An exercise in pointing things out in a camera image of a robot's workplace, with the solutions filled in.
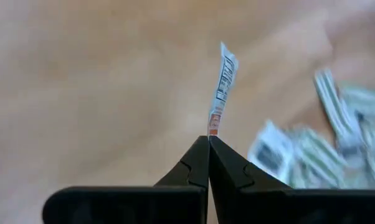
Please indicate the white red-print ointment packet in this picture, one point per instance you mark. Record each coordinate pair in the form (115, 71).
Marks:
(225, 81)

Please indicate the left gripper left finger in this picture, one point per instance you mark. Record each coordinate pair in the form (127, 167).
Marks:
(187, 186)

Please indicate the green striped bandage packet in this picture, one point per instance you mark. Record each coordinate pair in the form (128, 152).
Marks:
(334, 105)
(318, 158)

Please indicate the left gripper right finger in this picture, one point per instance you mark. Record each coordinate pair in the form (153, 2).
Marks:
(234, 193)

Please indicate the white alcohol pad packet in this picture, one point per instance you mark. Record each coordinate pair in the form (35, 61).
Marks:
(271, 152)

